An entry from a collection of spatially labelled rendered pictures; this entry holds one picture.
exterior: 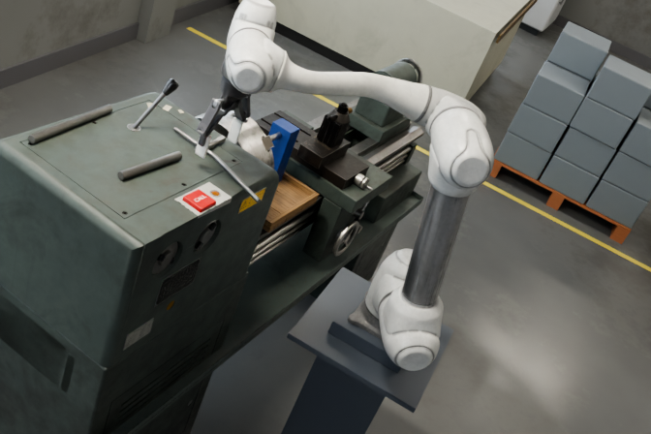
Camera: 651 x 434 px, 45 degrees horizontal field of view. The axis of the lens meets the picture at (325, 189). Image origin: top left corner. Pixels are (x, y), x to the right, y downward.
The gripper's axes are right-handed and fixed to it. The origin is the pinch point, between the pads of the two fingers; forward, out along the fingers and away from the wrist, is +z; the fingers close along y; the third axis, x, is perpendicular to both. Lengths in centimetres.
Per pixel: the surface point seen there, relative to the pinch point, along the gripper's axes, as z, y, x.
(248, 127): 7.0, 27.1, 7.4
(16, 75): 124, 130, 212
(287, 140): 22, 58, 8
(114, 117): 4.6, -9.2, 27.0
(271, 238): 51, 46, -4
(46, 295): 36, -43, 8
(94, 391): 53, -43, -12
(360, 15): 86, 375, 134
